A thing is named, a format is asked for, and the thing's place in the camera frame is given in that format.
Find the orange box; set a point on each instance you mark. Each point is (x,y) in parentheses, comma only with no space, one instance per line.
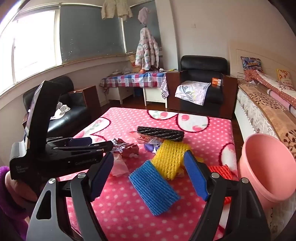
(216,81)

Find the black armchair with white cloth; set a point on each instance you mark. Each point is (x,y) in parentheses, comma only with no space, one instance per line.
(69,115)

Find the pink plastic bucket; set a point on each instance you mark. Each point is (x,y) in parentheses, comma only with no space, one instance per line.
(266,166)

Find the red clear snack wrapper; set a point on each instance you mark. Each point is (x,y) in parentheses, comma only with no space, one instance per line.
(145,139)

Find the colourful cartoon pillow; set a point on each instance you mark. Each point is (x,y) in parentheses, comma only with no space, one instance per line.
(252,62)

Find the brown paper bag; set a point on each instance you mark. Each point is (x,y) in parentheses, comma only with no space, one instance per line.
(133,61)

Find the dark red wrapper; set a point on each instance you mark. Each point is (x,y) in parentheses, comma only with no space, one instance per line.
(129,149)

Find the red foam net sleeve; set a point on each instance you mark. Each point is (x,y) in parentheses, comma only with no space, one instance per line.
(222,170)

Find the bed with brown cover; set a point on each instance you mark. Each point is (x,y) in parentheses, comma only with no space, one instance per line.
(266,104)

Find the black armchair with floral cloth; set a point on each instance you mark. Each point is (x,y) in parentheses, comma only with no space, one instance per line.
(201,63)

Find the cream hanging jacket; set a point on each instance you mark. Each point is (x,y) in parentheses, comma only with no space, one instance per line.
(115,9)

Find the pink hat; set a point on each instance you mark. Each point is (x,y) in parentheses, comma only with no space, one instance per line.
(143,15)

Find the wide grey roller blind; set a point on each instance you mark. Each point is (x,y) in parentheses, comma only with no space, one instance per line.
(92,32)

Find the red dotted quilt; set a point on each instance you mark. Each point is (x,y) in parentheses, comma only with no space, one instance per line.
(268,82)

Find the pastel puffy jacket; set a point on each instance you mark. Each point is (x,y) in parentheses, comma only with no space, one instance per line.
(146,51)

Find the yellow foam net sleeve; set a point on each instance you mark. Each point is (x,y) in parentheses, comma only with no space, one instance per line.
(168,157)

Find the blue foam net sleeve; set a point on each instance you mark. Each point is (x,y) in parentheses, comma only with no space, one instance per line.
(152,187)

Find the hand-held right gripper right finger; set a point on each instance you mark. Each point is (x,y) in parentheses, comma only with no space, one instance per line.
(195,178)

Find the black foam net sleeve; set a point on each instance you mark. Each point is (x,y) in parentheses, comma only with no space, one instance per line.
(159,133)

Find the white table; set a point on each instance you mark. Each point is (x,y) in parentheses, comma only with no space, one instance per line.
(152,93)

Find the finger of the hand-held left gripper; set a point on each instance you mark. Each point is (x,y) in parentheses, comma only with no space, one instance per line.
(81,141)
(101,146)

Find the narrow grey roller blind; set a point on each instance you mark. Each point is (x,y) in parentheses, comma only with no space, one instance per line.
(143,34)

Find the pink dotted cherry blanket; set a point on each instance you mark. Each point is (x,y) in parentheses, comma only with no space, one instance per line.
(143,227)

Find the checkered tablecloth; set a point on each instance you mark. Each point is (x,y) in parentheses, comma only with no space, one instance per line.
(134,80)

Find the bright window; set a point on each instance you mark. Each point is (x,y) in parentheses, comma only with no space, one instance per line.
(30,44)

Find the yellow flowered pillow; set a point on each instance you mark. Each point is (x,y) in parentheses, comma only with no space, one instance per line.
(285,77)

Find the floral cloth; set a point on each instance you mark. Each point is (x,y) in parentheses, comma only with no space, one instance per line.
(192,91)

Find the pale pink plastic bag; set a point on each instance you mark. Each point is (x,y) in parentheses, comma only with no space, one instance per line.
(119,168)

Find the cream headboard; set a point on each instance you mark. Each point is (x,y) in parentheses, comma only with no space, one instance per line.
(266,53)

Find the person's left forearm purple sleeve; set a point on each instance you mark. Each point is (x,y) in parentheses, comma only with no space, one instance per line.
(9,208)

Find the person's left hand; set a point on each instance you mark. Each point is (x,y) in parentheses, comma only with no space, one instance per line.
(18,190)

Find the crumpled white cloth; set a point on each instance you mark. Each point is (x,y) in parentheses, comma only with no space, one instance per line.
(60,111)

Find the purple wrapper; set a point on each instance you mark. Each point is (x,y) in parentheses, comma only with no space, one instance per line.
(151,147)

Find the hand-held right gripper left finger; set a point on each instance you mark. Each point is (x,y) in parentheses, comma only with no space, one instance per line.
(101,178)

